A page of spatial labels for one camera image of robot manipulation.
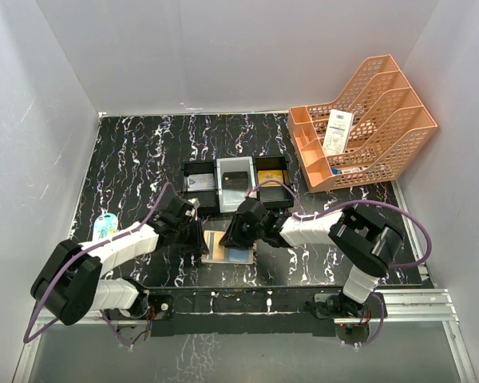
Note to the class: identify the orange plastic file organizer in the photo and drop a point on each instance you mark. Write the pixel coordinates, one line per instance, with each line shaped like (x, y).
(390, 125)

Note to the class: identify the gold card in right tray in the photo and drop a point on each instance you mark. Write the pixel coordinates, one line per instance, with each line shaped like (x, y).
(270, 178)

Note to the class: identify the black tray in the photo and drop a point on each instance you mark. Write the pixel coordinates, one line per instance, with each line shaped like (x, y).
(274, 197)
(209, 200)

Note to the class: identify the right black tray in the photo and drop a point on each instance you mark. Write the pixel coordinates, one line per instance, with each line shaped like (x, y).
(274, 197)

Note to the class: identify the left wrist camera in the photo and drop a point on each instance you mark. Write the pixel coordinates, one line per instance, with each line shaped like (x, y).
(192, 209)

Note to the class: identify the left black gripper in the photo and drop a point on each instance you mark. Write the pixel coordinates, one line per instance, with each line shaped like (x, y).
(192, 238)

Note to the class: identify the black card in white tray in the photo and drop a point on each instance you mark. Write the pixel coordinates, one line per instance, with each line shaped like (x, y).
(235, 180)

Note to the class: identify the beige leather card holder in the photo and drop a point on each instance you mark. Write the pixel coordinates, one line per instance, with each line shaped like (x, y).
(233, 255)

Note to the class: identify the black front base bar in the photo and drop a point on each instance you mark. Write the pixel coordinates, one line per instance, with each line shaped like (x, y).
(258, 310)

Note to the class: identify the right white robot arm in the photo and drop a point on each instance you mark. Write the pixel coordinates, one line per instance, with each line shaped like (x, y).
(368, 240)

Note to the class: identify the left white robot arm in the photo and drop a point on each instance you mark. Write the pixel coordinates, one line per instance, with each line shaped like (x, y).
(72, 281)

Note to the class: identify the left black tray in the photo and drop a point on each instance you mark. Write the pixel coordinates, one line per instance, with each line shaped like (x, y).
(209, 200)

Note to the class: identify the blue packaged item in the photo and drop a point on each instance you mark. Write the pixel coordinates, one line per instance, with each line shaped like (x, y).
(105, 225)

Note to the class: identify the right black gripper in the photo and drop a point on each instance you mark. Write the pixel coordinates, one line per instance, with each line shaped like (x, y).
(239, 230)

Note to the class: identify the silver card in left tray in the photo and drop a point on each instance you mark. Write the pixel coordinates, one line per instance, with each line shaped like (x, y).
(200, 182)

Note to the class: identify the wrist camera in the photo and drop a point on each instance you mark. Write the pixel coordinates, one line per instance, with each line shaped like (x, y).
(250, 195)
(192, 209)

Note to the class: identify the aluminium frame rail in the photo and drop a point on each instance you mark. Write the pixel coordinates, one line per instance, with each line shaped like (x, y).
(419, 341)

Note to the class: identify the white paper receipt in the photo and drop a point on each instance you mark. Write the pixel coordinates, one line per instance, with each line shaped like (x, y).
(337, 133)

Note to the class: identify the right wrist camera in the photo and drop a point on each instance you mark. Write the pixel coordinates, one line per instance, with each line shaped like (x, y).
(250, 195)

